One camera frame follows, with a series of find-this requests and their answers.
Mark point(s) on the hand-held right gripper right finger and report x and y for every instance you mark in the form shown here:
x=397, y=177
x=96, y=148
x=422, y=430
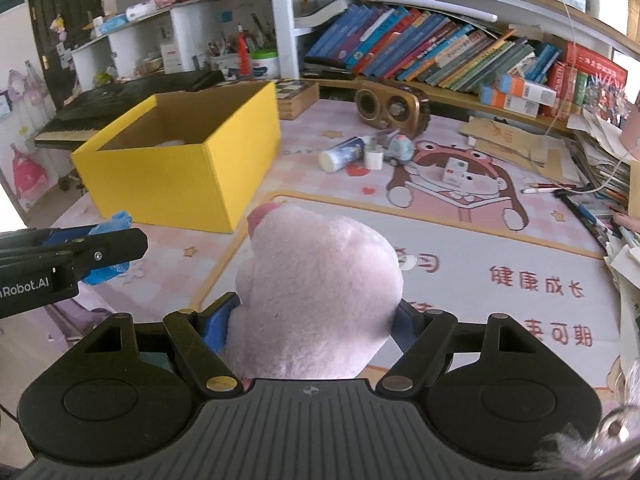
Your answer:
x=406, y=332

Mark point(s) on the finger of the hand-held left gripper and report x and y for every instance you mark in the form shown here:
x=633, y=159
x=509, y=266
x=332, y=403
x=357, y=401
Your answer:
x=115, y=220
x=115, y=247

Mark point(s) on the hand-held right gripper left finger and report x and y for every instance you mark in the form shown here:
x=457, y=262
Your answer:
x=220, y=325

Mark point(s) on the yellow cardboard box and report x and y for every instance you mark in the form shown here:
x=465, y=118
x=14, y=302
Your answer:
x=150, y=185

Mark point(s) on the pink plush pig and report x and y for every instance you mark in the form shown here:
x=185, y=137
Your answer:
x=320, y=285

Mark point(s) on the white charger plug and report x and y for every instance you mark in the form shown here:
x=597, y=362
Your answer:
x=374, y=157

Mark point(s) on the white glue stick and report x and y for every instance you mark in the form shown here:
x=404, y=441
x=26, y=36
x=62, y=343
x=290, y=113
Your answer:
x=340, y=155

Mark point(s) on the pink checked desktop cloth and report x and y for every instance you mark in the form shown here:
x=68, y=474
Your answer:
x=450, y=270

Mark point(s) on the pink hanging doll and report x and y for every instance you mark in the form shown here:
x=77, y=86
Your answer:
x=27, y=87
x=30, y=172

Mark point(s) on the black electronic keyboard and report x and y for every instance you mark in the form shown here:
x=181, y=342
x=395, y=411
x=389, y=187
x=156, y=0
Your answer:
x=125, y=95

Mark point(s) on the small white cube red print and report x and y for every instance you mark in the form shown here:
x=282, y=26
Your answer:
x=456, y=172

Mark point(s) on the white box red label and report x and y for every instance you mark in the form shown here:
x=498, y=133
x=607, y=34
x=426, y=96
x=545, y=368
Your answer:
x=171, y=59

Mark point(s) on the clear pen holder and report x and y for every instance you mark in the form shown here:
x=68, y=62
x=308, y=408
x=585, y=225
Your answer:
x=222, y=57

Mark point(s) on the blue tissue pack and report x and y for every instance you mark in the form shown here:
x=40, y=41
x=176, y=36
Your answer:
x=111, y=25

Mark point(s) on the dark wooden door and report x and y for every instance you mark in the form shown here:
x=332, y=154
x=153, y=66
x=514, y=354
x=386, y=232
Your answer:
x=45, y=35

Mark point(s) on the white pen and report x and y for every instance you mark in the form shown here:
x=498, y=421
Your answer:
x=545, y=190

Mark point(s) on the small hanging doll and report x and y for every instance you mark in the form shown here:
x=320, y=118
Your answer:
x=59, y=26

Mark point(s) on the white tissue pack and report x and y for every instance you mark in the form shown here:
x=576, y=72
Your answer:
x=142, y=11

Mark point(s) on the dark blue pen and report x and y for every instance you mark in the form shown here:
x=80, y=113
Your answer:
x=580, y=212

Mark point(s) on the white tub green lid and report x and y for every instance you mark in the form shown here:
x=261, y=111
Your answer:
x=264, y=66

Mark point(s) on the large brown kraft envelope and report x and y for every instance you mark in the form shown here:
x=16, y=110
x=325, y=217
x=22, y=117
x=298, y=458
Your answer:
x=500, y=132
x=540, y=160

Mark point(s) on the wooden chessboard box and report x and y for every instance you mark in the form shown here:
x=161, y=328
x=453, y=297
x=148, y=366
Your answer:
x=300, y=102

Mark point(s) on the pile of loose papers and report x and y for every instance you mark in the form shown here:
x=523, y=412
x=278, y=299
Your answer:
x=625, y=280

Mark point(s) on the brown retro radio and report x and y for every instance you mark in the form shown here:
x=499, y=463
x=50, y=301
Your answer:
x=380, y=107

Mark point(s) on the fuzzy pale clothing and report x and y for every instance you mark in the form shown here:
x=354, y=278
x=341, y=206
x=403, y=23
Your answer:
x=600, y=455

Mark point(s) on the pink small item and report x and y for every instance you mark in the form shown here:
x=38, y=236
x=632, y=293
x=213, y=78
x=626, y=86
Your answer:
x=625, y=221

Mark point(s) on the orange white carton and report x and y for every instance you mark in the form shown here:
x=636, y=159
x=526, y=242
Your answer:
x=510, y=102
x=527, y=91

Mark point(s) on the stack of paper booklets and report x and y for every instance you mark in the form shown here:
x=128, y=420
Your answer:
x=600, y=160

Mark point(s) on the white bookshelf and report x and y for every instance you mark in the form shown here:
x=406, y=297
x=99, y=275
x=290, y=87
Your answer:
x=282, y=20

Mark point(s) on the small brown envelope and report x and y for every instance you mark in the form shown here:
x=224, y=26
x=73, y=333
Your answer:
x=635, y=195

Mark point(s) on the open white paperback book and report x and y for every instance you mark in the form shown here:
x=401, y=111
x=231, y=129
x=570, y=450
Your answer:
x=320, y=17

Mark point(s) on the row of leaning books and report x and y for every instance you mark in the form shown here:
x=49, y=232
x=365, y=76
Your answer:
x=400, y=40

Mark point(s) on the cartoon print box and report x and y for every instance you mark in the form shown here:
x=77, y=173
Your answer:
x=606, y=100

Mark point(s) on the red thick book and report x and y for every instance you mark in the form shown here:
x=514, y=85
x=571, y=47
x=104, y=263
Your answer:
x=595, y=62

